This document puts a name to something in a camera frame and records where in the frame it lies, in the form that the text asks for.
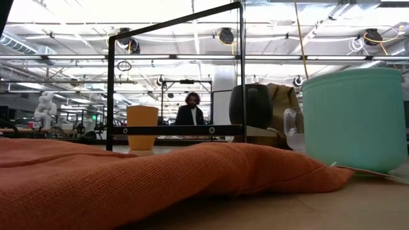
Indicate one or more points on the orange cloth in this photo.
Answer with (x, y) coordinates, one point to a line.
(128, 185)

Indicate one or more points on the small orange cup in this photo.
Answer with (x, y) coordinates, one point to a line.
(142, 127)

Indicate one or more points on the black mug yellow inside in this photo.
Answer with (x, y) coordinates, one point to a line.
(250, 107)

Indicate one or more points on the white robot figure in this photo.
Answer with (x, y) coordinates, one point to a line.
(44, 108)

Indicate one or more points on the person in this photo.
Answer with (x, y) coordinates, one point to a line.
(190, 116)

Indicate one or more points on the wooden cutting board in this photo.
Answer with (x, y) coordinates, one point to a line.
(179, 130)

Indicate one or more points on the clear glass cup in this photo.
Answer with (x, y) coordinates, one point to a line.
(292, 127)

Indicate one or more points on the black aluminium rig frame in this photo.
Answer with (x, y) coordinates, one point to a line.
(179, 141)

